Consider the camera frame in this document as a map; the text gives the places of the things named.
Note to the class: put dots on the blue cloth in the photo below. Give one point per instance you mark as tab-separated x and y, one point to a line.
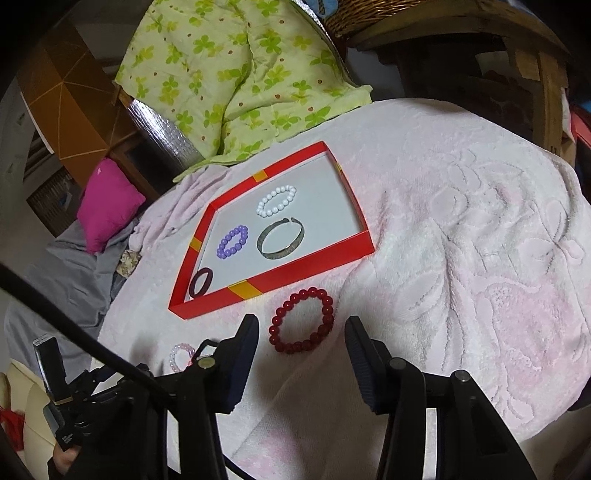
325	5

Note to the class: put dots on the green floral quilt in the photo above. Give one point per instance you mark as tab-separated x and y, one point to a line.
207	69

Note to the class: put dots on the red cardboard box tray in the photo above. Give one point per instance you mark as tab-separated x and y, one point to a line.
332	217

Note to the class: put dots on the magenta pillow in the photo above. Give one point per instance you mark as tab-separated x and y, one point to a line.
106	203

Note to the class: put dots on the grey cloth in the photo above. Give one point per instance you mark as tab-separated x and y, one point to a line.
69	277

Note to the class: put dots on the small floral patterned cloth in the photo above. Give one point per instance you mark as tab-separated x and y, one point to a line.
128	263

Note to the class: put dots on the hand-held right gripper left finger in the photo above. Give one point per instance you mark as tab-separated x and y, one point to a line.
240	369

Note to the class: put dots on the dark maroon bangle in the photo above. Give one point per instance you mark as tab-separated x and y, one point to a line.
192	287

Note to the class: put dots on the red plastic bag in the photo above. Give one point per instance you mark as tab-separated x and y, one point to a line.
9	427

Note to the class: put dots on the wicker basket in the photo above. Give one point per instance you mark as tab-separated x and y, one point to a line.
364	18

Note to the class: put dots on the silver foil mat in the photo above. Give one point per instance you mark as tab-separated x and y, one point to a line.
157	129

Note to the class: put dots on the pale pink embossed blanket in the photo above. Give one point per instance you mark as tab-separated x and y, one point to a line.
461	230

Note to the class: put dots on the silver metal bangle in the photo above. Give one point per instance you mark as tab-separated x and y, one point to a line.
277	254

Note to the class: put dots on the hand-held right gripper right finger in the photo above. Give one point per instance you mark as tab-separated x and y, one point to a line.
364	364

